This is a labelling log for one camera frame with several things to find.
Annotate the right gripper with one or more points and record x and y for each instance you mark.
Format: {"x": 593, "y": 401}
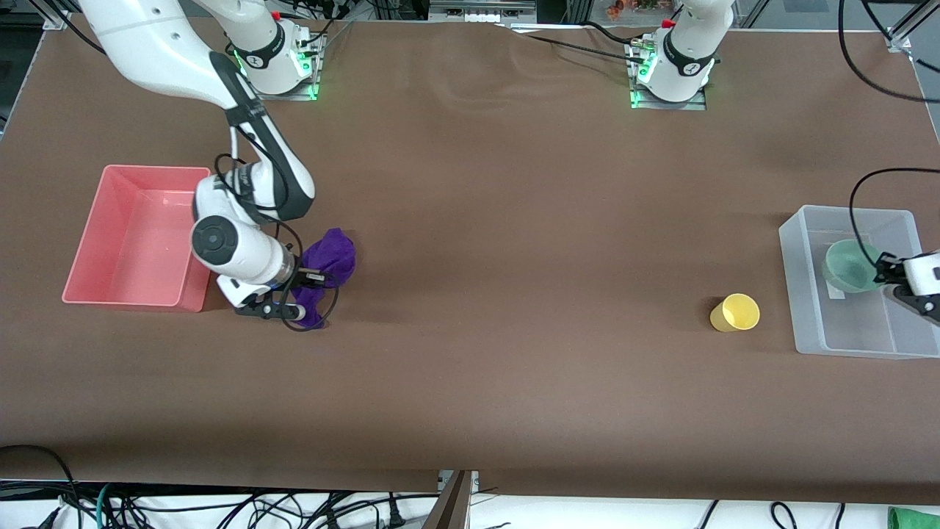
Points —
{"x": 302, "y": 278}

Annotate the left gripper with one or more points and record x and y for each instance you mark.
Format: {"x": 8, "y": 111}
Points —
{"x": 888, "y": 270}

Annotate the purple cloth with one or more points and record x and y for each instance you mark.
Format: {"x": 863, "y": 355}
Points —
{"x": 332, "y": 253}

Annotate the pale green bowl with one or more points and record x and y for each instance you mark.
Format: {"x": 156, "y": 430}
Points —
{"x": 848, "y": 268}

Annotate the yellow plastic cup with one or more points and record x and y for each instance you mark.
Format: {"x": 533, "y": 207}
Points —
{"x": 736, "y": 312}

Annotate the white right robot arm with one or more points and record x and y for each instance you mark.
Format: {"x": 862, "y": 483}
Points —
{"x": 161, "y": 59}

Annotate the green cloth piece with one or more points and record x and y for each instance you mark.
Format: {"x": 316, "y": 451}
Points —
{"x": 914, "y": 518}

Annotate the clear plastic bin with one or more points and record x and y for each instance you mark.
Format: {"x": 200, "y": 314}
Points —
{"x": 859, "y": 327}

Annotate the pink plastic bin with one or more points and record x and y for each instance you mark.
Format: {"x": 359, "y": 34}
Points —
{"x": 132, "y": 242}

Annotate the brown table cover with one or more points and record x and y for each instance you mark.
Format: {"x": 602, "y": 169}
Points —
{"x": 514, "y": 330}

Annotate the grey device behind table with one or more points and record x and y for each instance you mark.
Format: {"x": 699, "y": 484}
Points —
{"x": 481, "y": 9}

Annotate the orange red background object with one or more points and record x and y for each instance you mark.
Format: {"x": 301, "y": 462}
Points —
{"x": 631, "y": 7}

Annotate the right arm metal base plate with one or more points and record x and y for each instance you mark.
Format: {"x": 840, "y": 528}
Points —
{"x": 308, "y": 92}

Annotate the aluminium frame corner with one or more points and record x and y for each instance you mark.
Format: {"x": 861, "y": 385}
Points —
{"x": 910, "y": 33}
{"x": 59, "y": 16}

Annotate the grey metal post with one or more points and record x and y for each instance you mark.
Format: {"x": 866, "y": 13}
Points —
{"x": 449, "y": 507}

